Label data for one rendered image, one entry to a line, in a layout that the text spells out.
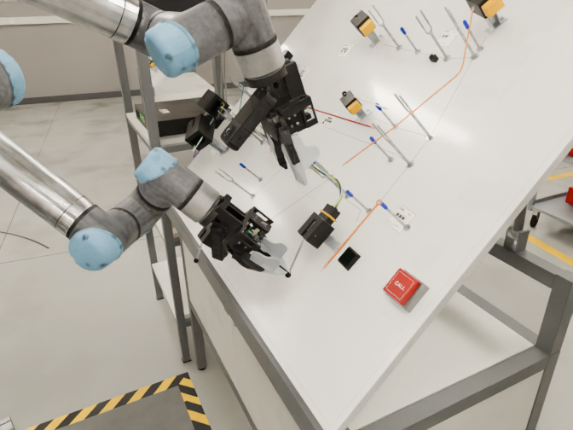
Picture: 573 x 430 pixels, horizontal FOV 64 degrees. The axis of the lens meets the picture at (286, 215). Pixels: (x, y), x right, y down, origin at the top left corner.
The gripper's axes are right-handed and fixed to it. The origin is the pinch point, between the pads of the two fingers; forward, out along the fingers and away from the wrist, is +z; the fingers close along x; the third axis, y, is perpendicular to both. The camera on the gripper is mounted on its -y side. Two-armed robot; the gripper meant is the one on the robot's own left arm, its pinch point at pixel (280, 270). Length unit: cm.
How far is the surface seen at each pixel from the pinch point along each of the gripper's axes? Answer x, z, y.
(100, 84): 465, -180, -570
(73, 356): 2, -7, -168
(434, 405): -11.4, 38.2, 11.4
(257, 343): -11.0, 7.4, -12.3
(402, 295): -6.0, 11.9, 25.0
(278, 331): -8.8, 8.2, -6.3
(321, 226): 7.0, -0.4, 11.0
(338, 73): 66, -9, 2
